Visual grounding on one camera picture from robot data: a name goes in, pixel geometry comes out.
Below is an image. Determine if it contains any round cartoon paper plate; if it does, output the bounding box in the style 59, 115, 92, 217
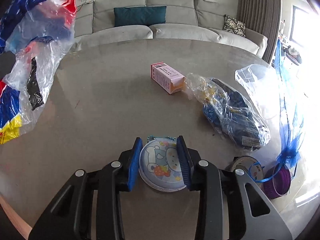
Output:
139, 136, 185, 192

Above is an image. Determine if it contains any clear bag with blue contents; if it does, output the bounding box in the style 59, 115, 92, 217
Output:
184, 73, 271, 151

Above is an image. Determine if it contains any pink cardboard box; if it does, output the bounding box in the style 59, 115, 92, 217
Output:
150, 62, 185, 94

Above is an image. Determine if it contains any purple ribbon spool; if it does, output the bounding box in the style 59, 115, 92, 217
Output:
263, 164, 291, 199

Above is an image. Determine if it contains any blue mesh drawstring bag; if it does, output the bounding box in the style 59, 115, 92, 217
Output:
255, 40, 304, 183

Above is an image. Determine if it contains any clear plastic bag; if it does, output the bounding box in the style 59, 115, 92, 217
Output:
234, 63, 298, 120

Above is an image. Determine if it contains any colourful printed plastic bag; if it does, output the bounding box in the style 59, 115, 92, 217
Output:
1, 0, 76, 144

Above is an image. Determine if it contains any black white floral cushion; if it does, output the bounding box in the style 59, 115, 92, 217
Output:
223, 15, 246, 37

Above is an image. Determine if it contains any teal rectangular cushion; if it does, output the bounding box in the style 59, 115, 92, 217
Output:
113, 6, 167, 27

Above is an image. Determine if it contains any black swivel stool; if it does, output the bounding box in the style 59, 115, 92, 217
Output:
285, 46, 302, 66

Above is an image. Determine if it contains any grey sectional sofa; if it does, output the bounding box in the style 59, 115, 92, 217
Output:
74, 0, 267, 57

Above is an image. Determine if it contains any brown grey curtain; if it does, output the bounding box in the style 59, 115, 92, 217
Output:
237, 0, 281, 63

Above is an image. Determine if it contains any white wall socket with cables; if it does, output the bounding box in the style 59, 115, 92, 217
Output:
76, 0, 95, 12

